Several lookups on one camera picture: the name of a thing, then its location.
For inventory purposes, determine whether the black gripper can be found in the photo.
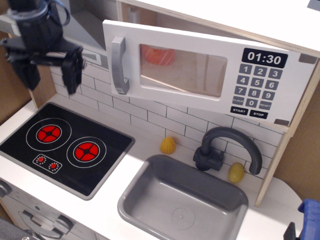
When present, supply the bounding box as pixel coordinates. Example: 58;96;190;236
0;15;84;95

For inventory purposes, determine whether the black clamp part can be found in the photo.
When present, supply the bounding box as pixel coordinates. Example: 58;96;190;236
283;222;297;240

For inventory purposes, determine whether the dark grey toy faucet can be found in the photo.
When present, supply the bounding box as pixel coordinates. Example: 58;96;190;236
192;126;263;176

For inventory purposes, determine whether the grey oven knob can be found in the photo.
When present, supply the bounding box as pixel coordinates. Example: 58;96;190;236
0;180;12;198

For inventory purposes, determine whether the black toy stove top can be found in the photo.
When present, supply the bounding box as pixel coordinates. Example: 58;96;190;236
0;103;135;201

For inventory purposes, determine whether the grey toy range hood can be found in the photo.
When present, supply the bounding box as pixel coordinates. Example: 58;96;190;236
0;0;117;68

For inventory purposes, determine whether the yellow toy corn piece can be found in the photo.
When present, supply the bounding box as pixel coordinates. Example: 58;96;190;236
160;137;176;154

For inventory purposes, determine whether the grey toy sink basin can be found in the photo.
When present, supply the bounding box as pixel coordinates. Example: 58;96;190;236
117;155;249;240

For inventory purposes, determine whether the blue plastic object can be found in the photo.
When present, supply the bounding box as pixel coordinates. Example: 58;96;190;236
298;198;320;240

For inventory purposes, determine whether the white toy microwave door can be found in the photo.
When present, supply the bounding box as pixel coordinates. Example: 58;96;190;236
103;20;317;126

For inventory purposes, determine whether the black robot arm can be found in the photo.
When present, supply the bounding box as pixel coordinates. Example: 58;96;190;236
0;0;85;95

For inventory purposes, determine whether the wooden toy kitchen frame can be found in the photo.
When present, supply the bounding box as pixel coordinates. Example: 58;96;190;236
7;0;320;208

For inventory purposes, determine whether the orange toy salmon piece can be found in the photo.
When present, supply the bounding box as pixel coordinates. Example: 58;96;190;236
140;44;176;66

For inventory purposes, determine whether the yellow-green toy olive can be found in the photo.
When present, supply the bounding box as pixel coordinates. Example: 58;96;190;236
228;163;245;184

